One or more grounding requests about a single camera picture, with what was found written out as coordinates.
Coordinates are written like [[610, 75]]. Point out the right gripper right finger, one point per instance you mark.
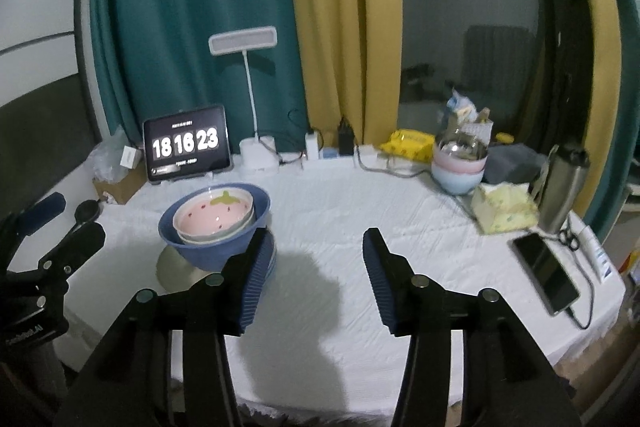
[[390, 277]]

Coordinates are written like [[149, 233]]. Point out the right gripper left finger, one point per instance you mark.
[[244, 278]]

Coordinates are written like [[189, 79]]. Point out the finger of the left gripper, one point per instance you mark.
[[38, 215], [73, 251]]

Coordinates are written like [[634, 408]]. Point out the black round pouch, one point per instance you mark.
[[87, 211]]

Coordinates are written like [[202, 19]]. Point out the dark blue bowl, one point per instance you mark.
[[212, 257]]

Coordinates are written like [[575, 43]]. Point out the beige plate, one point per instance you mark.
[[176, 273]]

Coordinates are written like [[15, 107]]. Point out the cardboard box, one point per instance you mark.
[[123, 190]]

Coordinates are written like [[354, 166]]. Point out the cream bowl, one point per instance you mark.
[[219, 236]]

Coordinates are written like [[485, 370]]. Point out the clear plastic bag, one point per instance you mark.
[[104, 159]]

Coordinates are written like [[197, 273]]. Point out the white small box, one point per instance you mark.
[[131, 157]]

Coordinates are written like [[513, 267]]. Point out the pink strawberry bowl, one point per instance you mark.
[[215, 211]]

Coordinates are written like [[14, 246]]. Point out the black power adapter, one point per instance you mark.
[[345, 138]]

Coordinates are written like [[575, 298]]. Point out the tablet showing clock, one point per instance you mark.
[[186, 144]]

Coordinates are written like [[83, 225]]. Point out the white charger plug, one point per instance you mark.
[[312, 146]]

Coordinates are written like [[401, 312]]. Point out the snack bags in bowl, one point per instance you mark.
[[462, 116]]

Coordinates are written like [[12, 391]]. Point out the black smartphone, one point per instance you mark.
[[554, 286]]

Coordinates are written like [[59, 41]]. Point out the grey folded cloth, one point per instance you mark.
[[513, 163]]

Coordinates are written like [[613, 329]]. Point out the white tube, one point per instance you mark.
[[595, 254]]

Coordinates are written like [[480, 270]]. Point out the steel travel mug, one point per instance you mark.
[[565, 175]]

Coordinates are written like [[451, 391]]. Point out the teal curtain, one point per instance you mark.
[[160, 57]]

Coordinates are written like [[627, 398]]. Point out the yellow curtain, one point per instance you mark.
[[350, 52]]

